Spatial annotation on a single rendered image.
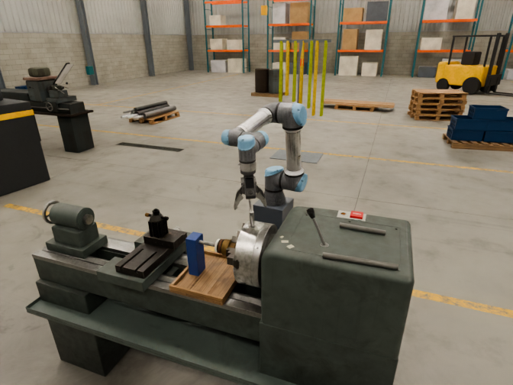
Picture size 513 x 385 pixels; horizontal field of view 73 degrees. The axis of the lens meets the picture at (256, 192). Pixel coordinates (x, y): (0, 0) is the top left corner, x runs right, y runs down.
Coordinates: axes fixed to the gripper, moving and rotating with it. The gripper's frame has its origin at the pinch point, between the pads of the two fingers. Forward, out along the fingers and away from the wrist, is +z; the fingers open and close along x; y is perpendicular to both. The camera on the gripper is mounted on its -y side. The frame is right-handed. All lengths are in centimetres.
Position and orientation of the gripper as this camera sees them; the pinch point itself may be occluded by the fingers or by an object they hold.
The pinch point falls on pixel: (250, 209)
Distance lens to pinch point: 164.5
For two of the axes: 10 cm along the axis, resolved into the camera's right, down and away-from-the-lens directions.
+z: 0.4, 8.7, 4.9
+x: -9.9, 0.8, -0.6
